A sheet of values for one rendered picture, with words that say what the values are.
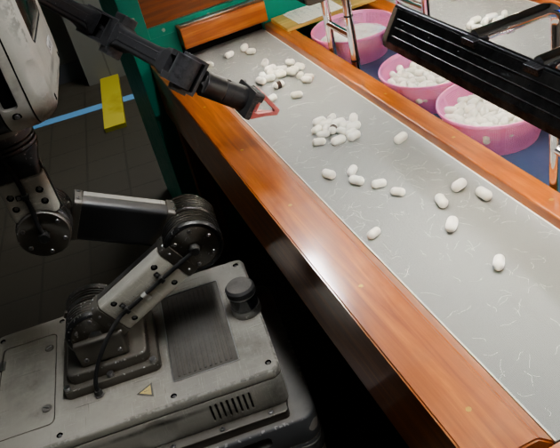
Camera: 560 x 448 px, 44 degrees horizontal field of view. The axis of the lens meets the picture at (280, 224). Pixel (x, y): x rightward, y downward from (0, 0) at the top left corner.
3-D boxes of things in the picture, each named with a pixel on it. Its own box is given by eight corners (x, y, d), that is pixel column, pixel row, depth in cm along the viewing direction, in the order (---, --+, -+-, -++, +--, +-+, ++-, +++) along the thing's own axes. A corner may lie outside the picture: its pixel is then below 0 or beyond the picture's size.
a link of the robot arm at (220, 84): (198, 96, 152) (207, 71, 151) (188, 90, 157) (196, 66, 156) (226, 106, 155) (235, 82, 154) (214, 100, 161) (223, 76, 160)
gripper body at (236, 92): (247, 81, 164) (220, 69, 160) (263, 95, 156) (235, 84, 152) (236, 106, 166) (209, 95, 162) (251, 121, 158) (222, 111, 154)
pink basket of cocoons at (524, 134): (482, 177, 155) (480, 140, 150) (418, 133, 176) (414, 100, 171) (580, 134, 161) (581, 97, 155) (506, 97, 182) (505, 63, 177)
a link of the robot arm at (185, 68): (92, 46, 179) (112, 8, 178) (111, 56, 183) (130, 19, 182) (168, 91, 148) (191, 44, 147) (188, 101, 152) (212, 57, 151)
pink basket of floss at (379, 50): (382, 71, 211) (379, 41, 206) (303, 72, 223) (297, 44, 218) (408, 35, 229) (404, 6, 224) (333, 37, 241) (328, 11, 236)
